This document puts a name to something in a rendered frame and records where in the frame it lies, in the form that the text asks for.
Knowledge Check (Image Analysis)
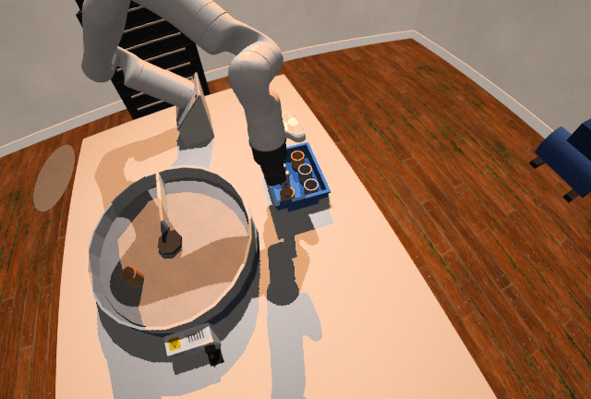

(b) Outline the bronze metal sleeve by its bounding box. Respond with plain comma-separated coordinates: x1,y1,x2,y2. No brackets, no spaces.
291,151,305,169
121,266,144,287
280,188,295,201

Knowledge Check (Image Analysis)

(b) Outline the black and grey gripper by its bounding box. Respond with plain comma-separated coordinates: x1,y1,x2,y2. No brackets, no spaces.
247,111,306,190

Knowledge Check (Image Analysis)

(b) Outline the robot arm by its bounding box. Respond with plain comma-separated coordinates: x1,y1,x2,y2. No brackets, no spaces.
81,0,283,132

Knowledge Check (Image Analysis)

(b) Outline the grey metal sleeve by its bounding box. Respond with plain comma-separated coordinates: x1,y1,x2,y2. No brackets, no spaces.
298,163,312,183
304,178,319,195

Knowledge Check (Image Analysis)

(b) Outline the blue crate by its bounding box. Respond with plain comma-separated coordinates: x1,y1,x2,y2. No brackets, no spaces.
269,142,331,216

